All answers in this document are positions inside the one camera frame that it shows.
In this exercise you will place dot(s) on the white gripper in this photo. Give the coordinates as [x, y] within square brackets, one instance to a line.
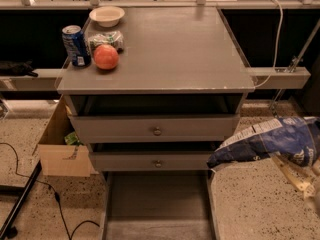
[297, 178]

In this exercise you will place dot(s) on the blue chip bag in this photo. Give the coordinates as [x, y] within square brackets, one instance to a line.
[295, 138]

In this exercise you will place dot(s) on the grey bottom drawer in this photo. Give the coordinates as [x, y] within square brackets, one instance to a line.
[164, 205]

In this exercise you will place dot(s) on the grey drawer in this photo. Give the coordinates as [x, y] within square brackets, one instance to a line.
[164, 205]
[154, 118]
[152, 156]

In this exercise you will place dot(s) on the grey drawer cabinet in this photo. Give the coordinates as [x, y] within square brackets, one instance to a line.
[168, 50]

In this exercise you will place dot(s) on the grey top drawer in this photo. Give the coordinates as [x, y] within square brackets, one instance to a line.
[154, 118]

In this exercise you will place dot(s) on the grey middle drawer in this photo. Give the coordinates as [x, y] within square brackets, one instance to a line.
[152, 156]

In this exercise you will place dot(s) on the red apple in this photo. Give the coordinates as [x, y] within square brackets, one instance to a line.
[106, 57]

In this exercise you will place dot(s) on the green packet in box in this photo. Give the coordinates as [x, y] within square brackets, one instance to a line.
[72, 139]

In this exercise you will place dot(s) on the cardboard box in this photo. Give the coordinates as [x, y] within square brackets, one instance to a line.
[57, 157]

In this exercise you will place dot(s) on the white bowl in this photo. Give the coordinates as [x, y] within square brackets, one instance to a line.
[107, 16]

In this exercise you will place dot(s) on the blue soda can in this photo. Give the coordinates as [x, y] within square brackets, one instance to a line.
[76, 46]

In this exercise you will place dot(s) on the black metal floor bar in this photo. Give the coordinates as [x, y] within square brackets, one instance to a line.
[20, 194]

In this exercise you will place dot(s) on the black object on rail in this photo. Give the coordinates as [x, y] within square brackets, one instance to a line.
[12, 68]

